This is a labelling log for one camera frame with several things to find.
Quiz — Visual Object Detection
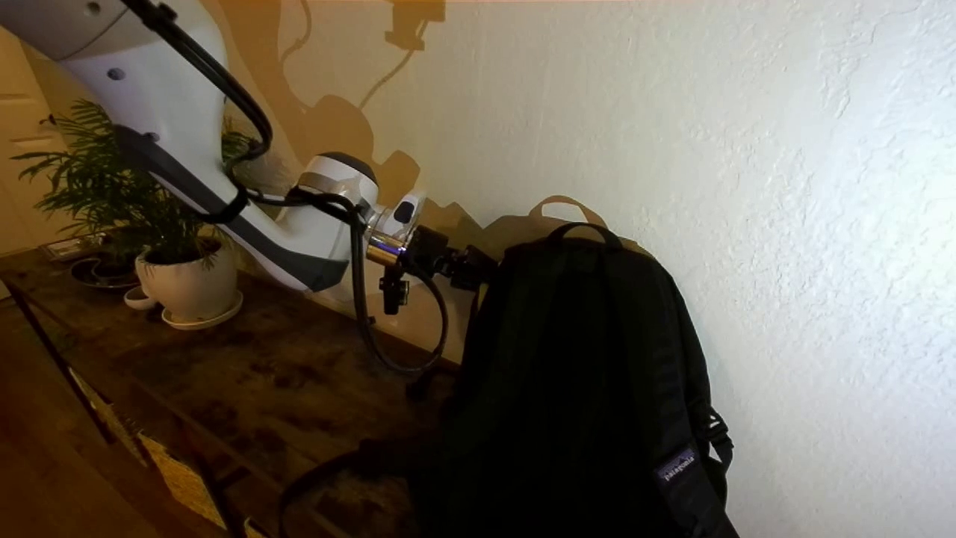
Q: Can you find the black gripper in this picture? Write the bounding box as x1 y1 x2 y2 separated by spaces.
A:
399 226 499 295

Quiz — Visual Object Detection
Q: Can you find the white pot saucer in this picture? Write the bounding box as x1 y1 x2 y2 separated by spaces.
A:
121 283 247 333

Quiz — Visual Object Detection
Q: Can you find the white plant pot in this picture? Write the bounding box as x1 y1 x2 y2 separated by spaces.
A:
132 235 245 323

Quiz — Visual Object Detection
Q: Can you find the green palm plant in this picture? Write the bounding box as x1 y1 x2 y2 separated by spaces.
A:
12 97 263 268

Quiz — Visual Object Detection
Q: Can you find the small dark plant pot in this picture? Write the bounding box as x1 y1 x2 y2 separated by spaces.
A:
68 251 138 292

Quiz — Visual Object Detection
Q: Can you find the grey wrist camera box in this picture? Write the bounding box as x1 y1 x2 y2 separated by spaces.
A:
368 190 433 260

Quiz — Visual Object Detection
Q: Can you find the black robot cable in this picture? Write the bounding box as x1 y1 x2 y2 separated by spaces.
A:
118 0 454 380

